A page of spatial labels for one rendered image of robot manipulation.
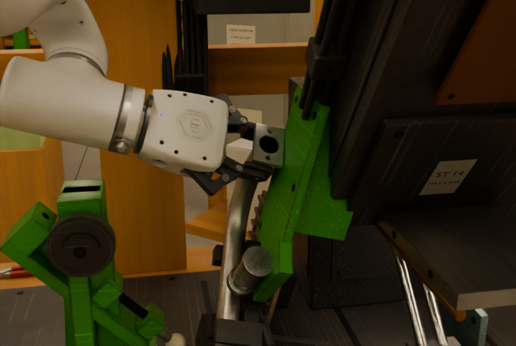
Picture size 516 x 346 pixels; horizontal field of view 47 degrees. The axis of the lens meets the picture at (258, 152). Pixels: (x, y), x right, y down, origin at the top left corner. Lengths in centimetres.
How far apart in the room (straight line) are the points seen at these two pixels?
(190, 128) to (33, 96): 18
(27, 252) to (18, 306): 32
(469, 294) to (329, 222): 20
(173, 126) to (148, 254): 44
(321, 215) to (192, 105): 21
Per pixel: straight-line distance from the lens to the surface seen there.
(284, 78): 113
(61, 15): 74
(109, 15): 100
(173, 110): 73
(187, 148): 72
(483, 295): 61
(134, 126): 71
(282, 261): 70
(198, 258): 117
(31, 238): 73
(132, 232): 110
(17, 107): 71
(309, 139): 68
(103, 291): 76
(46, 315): 102
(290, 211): 70
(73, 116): 70
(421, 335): 74
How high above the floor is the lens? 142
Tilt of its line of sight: 18 degrees down
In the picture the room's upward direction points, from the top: straight up
